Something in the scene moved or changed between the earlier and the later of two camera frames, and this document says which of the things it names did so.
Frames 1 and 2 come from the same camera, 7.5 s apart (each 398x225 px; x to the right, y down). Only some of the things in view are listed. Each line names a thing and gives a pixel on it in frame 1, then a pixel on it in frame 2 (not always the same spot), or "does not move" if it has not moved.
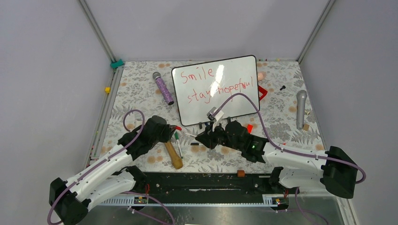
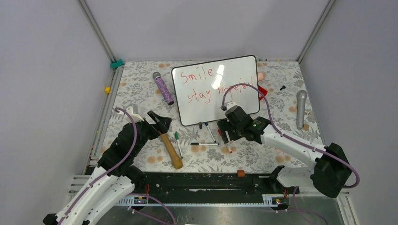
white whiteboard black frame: x=200 y=86 does not move
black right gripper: x=208 y=136 to x=224 y=124
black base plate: x=210 y=183 does not move
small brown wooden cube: x=306 y=127 does not move
